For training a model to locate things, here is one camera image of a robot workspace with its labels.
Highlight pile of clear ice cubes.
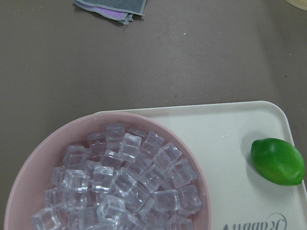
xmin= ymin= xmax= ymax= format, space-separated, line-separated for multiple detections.
xmin=31 ymin=124 xmax=202 ymax=230

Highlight pink bowl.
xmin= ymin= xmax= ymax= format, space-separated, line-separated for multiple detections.
xmin=3 ymin=112 xmax=213 ymax=230

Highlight grey folded cloth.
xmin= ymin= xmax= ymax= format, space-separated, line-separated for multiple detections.
xmin=73 ymin=0 xmax=147 ymax=25

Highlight cream rectangular tray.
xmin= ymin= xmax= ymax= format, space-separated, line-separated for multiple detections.
xmin=117 ymin=100 xmax=307 ymax=230

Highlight green lime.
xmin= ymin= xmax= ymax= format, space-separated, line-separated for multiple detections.
xmin=250 ymin=138 xmax=306 ymax=186

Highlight wooden cup stand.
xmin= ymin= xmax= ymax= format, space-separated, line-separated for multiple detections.
xmin=286 ymin=0 xmax=307 ymax=11

